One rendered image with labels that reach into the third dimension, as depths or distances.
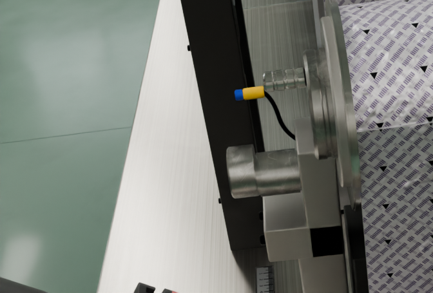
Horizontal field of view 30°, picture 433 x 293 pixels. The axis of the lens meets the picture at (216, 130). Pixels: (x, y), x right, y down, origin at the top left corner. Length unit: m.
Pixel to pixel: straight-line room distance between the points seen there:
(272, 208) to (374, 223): 0.13
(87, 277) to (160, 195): 1.34
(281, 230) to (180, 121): 0.64
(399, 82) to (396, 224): 0.10
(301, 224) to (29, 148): 2.53
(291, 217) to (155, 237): 0.42
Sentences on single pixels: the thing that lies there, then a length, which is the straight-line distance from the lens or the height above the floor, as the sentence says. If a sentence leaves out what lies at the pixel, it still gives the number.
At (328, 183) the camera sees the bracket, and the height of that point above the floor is 1.18.
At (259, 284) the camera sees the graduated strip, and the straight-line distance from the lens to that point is 0.93.
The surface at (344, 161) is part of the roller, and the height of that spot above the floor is 1.24.
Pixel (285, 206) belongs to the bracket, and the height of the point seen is 1.14.
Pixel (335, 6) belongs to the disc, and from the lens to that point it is 0.51.
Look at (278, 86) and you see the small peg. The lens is 0.54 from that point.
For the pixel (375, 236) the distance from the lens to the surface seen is 0.54.
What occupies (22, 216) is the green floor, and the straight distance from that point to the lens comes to 2.76.
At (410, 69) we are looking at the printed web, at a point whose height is 1.29.
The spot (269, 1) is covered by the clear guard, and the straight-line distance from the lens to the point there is 1.57.
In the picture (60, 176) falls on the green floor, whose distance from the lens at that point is 2.89.
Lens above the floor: 1.53
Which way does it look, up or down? 32 degrees down
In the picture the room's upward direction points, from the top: 11 degrees counter-clockwise
